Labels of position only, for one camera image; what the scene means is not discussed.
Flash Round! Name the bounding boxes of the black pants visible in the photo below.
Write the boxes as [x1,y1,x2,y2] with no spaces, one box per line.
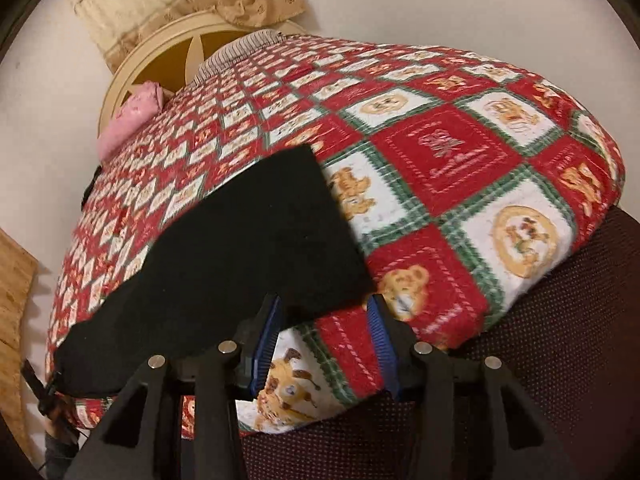
[53,145,374,399]

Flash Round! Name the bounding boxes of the striped pillow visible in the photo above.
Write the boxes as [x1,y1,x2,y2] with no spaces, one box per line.
[193,29,286,84]

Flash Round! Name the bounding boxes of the red patchwork teddy blanket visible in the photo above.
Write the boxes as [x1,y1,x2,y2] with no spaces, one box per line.
[44,32,627,441]

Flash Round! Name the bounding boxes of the small black item on bed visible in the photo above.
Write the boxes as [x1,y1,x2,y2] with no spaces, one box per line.
[80,166,103,210]

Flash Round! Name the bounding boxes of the dark sleeved left forearm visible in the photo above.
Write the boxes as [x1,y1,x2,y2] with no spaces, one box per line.
[44,434,79,480]

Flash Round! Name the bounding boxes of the wooden furniture panel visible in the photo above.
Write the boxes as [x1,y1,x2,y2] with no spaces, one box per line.
[0,231,38,458]

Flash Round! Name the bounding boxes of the pink folded cloth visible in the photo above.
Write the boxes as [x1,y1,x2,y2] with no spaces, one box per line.
[96,81,164,162]

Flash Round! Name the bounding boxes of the person left hand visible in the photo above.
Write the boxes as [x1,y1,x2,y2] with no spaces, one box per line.
[44,396,80,444]

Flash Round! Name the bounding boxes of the cream wooden headboard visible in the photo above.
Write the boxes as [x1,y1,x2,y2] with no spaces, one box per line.
[98,8,307,137]

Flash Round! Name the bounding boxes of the dark red dotted bed skirt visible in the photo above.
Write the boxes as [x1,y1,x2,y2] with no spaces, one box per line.
[243,208,639,479]

